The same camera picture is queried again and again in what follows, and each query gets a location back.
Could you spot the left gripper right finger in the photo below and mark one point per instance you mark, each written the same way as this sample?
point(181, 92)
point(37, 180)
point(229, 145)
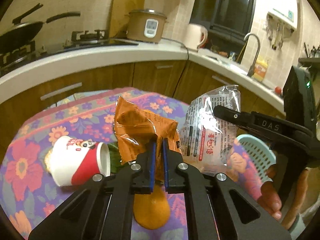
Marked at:
point(180, 177)

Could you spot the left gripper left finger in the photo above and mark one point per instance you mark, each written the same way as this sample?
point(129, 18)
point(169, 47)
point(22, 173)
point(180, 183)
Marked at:
point(137, 178)

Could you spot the clear plastic bag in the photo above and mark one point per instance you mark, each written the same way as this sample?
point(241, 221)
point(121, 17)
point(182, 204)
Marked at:
point(206, 140)

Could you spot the orange snack wrapper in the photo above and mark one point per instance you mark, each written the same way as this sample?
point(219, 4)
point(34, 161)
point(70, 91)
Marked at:
point(135, 127)

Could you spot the dark kitchen window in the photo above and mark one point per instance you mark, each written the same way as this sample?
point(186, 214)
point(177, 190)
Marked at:
point(227, 19)

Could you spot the person right hand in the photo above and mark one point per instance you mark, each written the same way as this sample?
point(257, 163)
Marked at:
point(271, 201)

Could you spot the green vegetable leaves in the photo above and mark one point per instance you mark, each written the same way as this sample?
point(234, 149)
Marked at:
point(115, 157)

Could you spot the light blue plastic basket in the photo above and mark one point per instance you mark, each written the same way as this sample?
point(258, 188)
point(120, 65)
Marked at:
point(259, 153)

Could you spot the red tomato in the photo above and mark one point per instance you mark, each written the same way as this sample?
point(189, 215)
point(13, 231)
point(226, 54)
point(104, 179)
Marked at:
point(278, 90)

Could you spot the red white paper cup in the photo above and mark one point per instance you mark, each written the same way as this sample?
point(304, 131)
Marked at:
point(74, 161)

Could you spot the steel sink faucet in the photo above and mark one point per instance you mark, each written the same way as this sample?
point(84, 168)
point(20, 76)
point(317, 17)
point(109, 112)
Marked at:
point(251, 53)

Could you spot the yellow detergent bottle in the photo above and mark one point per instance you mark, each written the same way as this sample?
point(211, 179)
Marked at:
point(260, 69)

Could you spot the wooden base cabinets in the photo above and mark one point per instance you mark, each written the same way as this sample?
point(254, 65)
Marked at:
point(183, 80)

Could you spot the floral tablecloth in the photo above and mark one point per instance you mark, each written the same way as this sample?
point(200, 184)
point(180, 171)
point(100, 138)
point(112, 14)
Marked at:
point(71, 136)

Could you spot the white water heater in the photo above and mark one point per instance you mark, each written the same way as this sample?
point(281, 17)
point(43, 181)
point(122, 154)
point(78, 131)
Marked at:
point(285, 11)

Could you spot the white electric kettle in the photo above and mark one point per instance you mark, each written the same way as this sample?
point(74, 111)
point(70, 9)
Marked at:
point(195, 36)

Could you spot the black gas stove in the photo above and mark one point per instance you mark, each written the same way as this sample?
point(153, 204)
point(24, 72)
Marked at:
point(28, 53)

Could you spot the brown rice cooker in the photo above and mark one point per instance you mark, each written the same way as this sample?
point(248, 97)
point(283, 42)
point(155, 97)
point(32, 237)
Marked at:
point(146, 25)

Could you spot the wooden cutting board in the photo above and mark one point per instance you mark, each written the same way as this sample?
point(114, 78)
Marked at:
point(119, 18)

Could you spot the black frying pan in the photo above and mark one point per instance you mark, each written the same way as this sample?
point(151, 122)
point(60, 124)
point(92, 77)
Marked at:
point(22, 33)

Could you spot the black wall shelf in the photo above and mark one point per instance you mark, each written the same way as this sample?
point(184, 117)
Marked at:
point(311, 61)

